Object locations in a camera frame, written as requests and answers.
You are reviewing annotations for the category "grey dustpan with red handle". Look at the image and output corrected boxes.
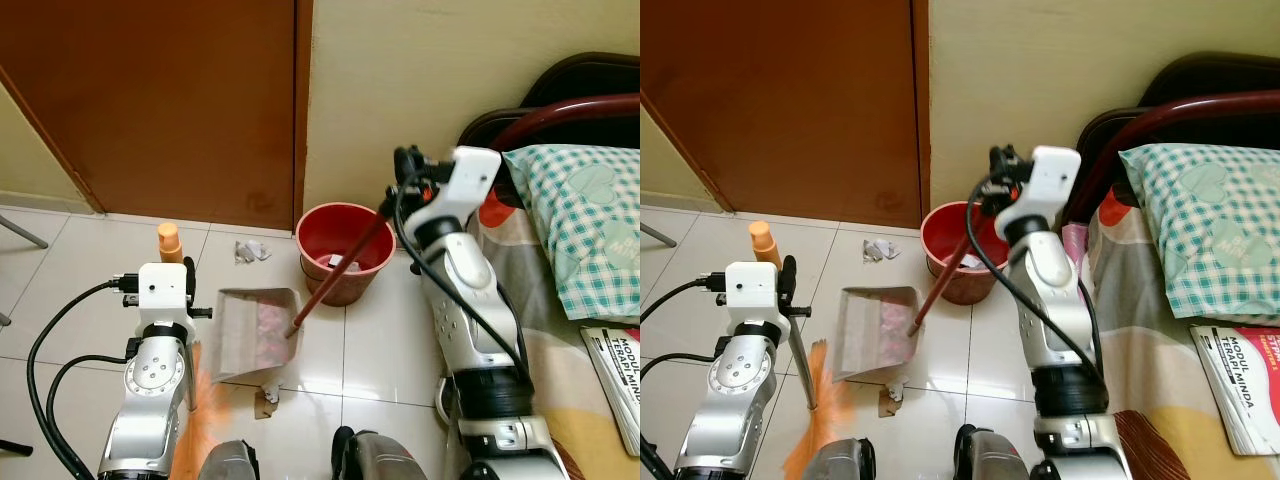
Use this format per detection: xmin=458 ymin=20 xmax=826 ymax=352
xmin=829 ymin=196 xmax=991 ymax=385
xmin=206 ymin=196 xmax=401 ymax=387

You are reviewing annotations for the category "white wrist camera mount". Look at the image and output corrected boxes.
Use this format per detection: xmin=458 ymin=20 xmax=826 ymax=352
xmin=136 ymin=262 xmax=194 ymax=328
xmin=1009 ymin=145 xmax=1084 ymax=227
xmin=419 ymin=146 xmax=502 ymax=227
xmin=723 ymin=261 xmax=792 ymax=337

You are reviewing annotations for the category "maroon curved bed rail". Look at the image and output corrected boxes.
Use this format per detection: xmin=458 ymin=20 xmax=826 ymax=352
xmin=1064 ymin=89 xmax=1280 ymax=227
xmin=488 ymin=92 xmax=641 ymax=153

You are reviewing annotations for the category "patterned pastel bed sheet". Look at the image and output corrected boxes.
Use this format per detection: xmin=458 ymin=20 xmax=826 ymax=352
xmin=468 ymin=200 xmax=641 ymax=480
xmin=1060 ymin=205 xmax=1280 ymax=480

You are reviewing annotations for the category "dark wooden headboard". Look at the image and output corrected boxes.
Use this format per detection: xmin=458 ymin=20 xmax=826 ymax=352
xmin=1074 ymin=51 xmax=1280 ymax=173
xmin=456 ymin=51 xmax=641 ymax=153

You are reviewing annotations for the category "brown door frame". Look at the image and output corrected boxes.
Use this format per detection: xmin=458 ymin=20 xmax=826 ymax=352
xmin=292 ymin=0 xmax=315 ymax=215
xmin=909 ymin=0 xmax=932 ymax=212

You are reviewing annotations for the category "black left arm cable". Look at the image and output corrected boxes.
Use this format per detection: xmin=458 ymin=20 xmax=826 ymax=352
xmin=26 ymin=274 xmax=141 ymax=480
xmin=640 ymin=272 xmax=732 ymax=480

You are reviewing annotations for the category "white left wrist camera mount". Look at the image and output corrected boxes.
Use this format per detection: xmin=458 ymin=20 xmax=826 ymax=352
xmin=136 ymin=262 xmax=194 ymax=328
xmin=723 ymin=261 xmax=792 ymax=337

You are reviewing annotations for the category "robot left leg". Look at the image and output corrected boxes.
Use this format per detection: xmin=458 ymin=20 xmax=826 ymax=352
xmin=199 ymin=439 xmax=262 ymax=480
xmin=809 ymin=436 xmax=877 ymax=480

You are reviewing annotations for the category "red plastic bucket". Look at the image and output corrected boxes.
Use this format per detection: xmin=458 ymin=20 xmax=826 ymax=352
xmin=919 ymin=201 xmax=1013 ymax=307
xmin=295 ymin=201 xmax=397 ymax=308

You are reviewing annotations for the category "orange bristle broom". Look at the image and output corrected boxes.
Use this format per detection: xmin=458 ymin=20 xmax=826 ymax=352
xmin=747 ymin=219 xmax=857 ymax=480
xmin=156 ymin=220 xmax=230 ymax=480

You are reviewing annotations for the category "white book Modul Terapi Minda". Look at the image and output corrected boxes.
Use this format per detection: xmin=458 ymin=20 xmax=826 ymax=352
xmin=1189 ymin=322 xmax=1280 ymax=458
xmin=579 ymin=324 xmax=641 ymax=458

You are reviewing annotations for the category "robot right leg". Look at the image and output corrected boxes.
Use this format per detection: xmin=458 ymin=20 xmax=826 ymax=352
xmin=331 ymin=425 xmax=422 ymax=480
xmin=952 ymin=424 xmax=1032 ymax=480

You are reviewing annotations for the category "brown wooden door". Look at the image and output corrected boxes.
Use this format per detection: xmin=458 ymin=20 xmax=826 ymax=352
xmin=640 ymin=0 xmax=917 ymax=217
xmin=0 ymin=0 xmax=299 ymax=231

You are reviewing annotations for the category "robot leg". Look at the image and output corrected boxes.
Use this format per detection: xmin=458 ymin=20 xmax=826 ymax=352
xmin=199 ymin=439 xmax=262 ymax=480
xmin=952 ymin=424 xmax=1032 ymax=480
xmin=331 ymin=425 xmax=422 ymax=480
xmin=809 ymin=436 xmax=877 ymax=480

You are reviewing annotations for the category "green checked pillow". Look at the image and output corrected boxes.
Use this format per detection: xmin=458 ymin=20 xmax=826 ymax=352
xmin=499 ymin=144 xmax=641 ymax=322
xmin=1117 ymin=142 xmax=1280 ymax=322

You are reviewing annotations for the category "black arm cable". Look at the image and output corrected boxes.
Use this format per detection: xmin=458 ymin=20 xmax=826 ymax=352
xmin=26 ymin=274 xmax=141 ymax=480
xmin=640 ymin=272 xmax=732 ymax=480
xmin=964 ymin=176 xmax=1103 ymax=373
xmin=377 ymin=180 xmax=533 ymax=385

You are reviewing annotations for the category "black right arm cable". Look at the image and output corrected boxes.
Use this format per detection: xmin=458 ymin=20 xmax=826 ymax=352
xmin=964 ymin=176 xmax=1103 ymax=373
xmin=377 ymin=180 xmax=533 ymax=385

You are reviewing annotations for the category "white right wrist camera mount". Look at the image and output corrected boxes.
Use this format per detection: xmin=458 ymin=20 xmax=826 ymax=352
xmin=1009 ymin=145 xmax=1084 ymax=227
xmin=419 ymin=146 xmax=502 ymax=227

